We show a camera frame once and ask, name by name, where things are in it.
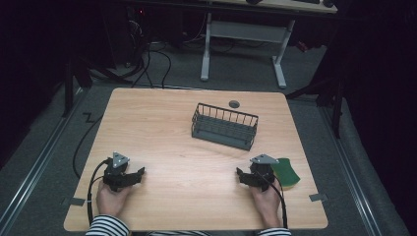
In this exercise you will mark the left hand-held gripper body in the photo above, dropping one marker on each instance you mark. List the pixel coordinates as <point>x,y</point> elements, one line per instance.
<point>115,171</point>

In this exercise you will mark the person's striped shirt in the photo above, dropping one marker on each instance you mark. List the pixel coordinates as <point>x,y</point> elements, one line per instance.
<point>178,233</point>

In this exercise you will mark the grey tape piece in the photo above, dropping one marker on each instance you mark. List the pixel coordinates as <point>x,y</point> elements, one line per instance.
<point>77,201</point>
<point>318,197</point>

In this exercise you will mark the person's right striped sleeve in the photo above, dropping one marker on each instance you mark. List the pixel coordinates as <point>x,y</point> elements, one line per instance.
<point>274,232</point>

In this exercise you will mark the person's striped sleeve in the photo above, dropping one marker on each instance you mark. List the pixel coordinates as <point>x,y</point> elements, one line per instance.
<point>274,232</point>
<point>107,226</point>

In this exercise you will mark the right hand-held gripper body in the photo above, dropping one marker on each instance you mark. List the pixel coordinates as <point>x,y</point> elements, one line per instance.
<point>260,173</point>

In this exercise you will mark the person's left hand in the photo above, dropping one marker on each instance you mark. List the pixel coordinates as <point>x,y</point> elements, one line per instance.
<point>110,199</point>

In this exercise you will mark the black metal stand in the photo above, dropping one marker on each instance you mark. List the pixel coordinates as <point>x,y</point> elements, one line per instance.
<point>77,78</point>
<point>327,95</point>

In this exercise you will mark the white-legged desk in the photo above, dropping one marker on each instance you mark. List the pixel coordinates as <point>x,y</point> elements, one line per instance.
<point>249,31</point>

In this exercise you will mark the green and yellow sponge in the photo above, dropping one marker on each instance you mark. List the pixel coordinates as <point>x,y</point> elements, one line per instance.
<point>285,172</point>

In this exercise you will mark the person's right hand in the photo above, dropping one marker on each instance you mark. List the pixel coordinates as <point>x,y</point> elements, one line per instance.
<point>268,205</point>

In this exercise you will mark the person's left striped sleeve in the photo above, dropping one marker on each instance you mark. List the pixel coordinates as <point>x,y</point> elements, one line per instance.
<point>107,226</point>

